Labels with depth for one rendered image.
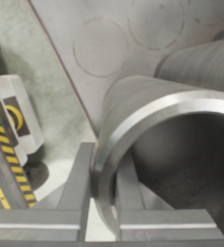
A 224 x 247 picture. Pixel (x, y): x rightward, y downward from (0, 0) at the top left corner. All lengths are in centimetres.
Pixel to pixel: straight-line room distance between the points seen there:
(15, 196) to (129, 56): 43
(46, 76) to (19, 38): 16
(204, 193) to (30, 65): 68
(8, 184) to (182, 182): 41
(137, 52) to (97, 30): 10
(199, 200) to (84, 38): 37
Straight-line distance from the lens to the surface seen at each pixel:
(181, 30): 47
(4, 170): 50
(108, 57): 43
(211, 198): 19
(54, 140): 77
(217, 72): 21
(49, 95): 73
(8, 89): 64
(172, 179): 22
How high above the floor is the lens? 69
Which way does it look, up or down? 73 degrees down
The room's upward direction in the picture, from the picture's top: 177 degrees clockwise
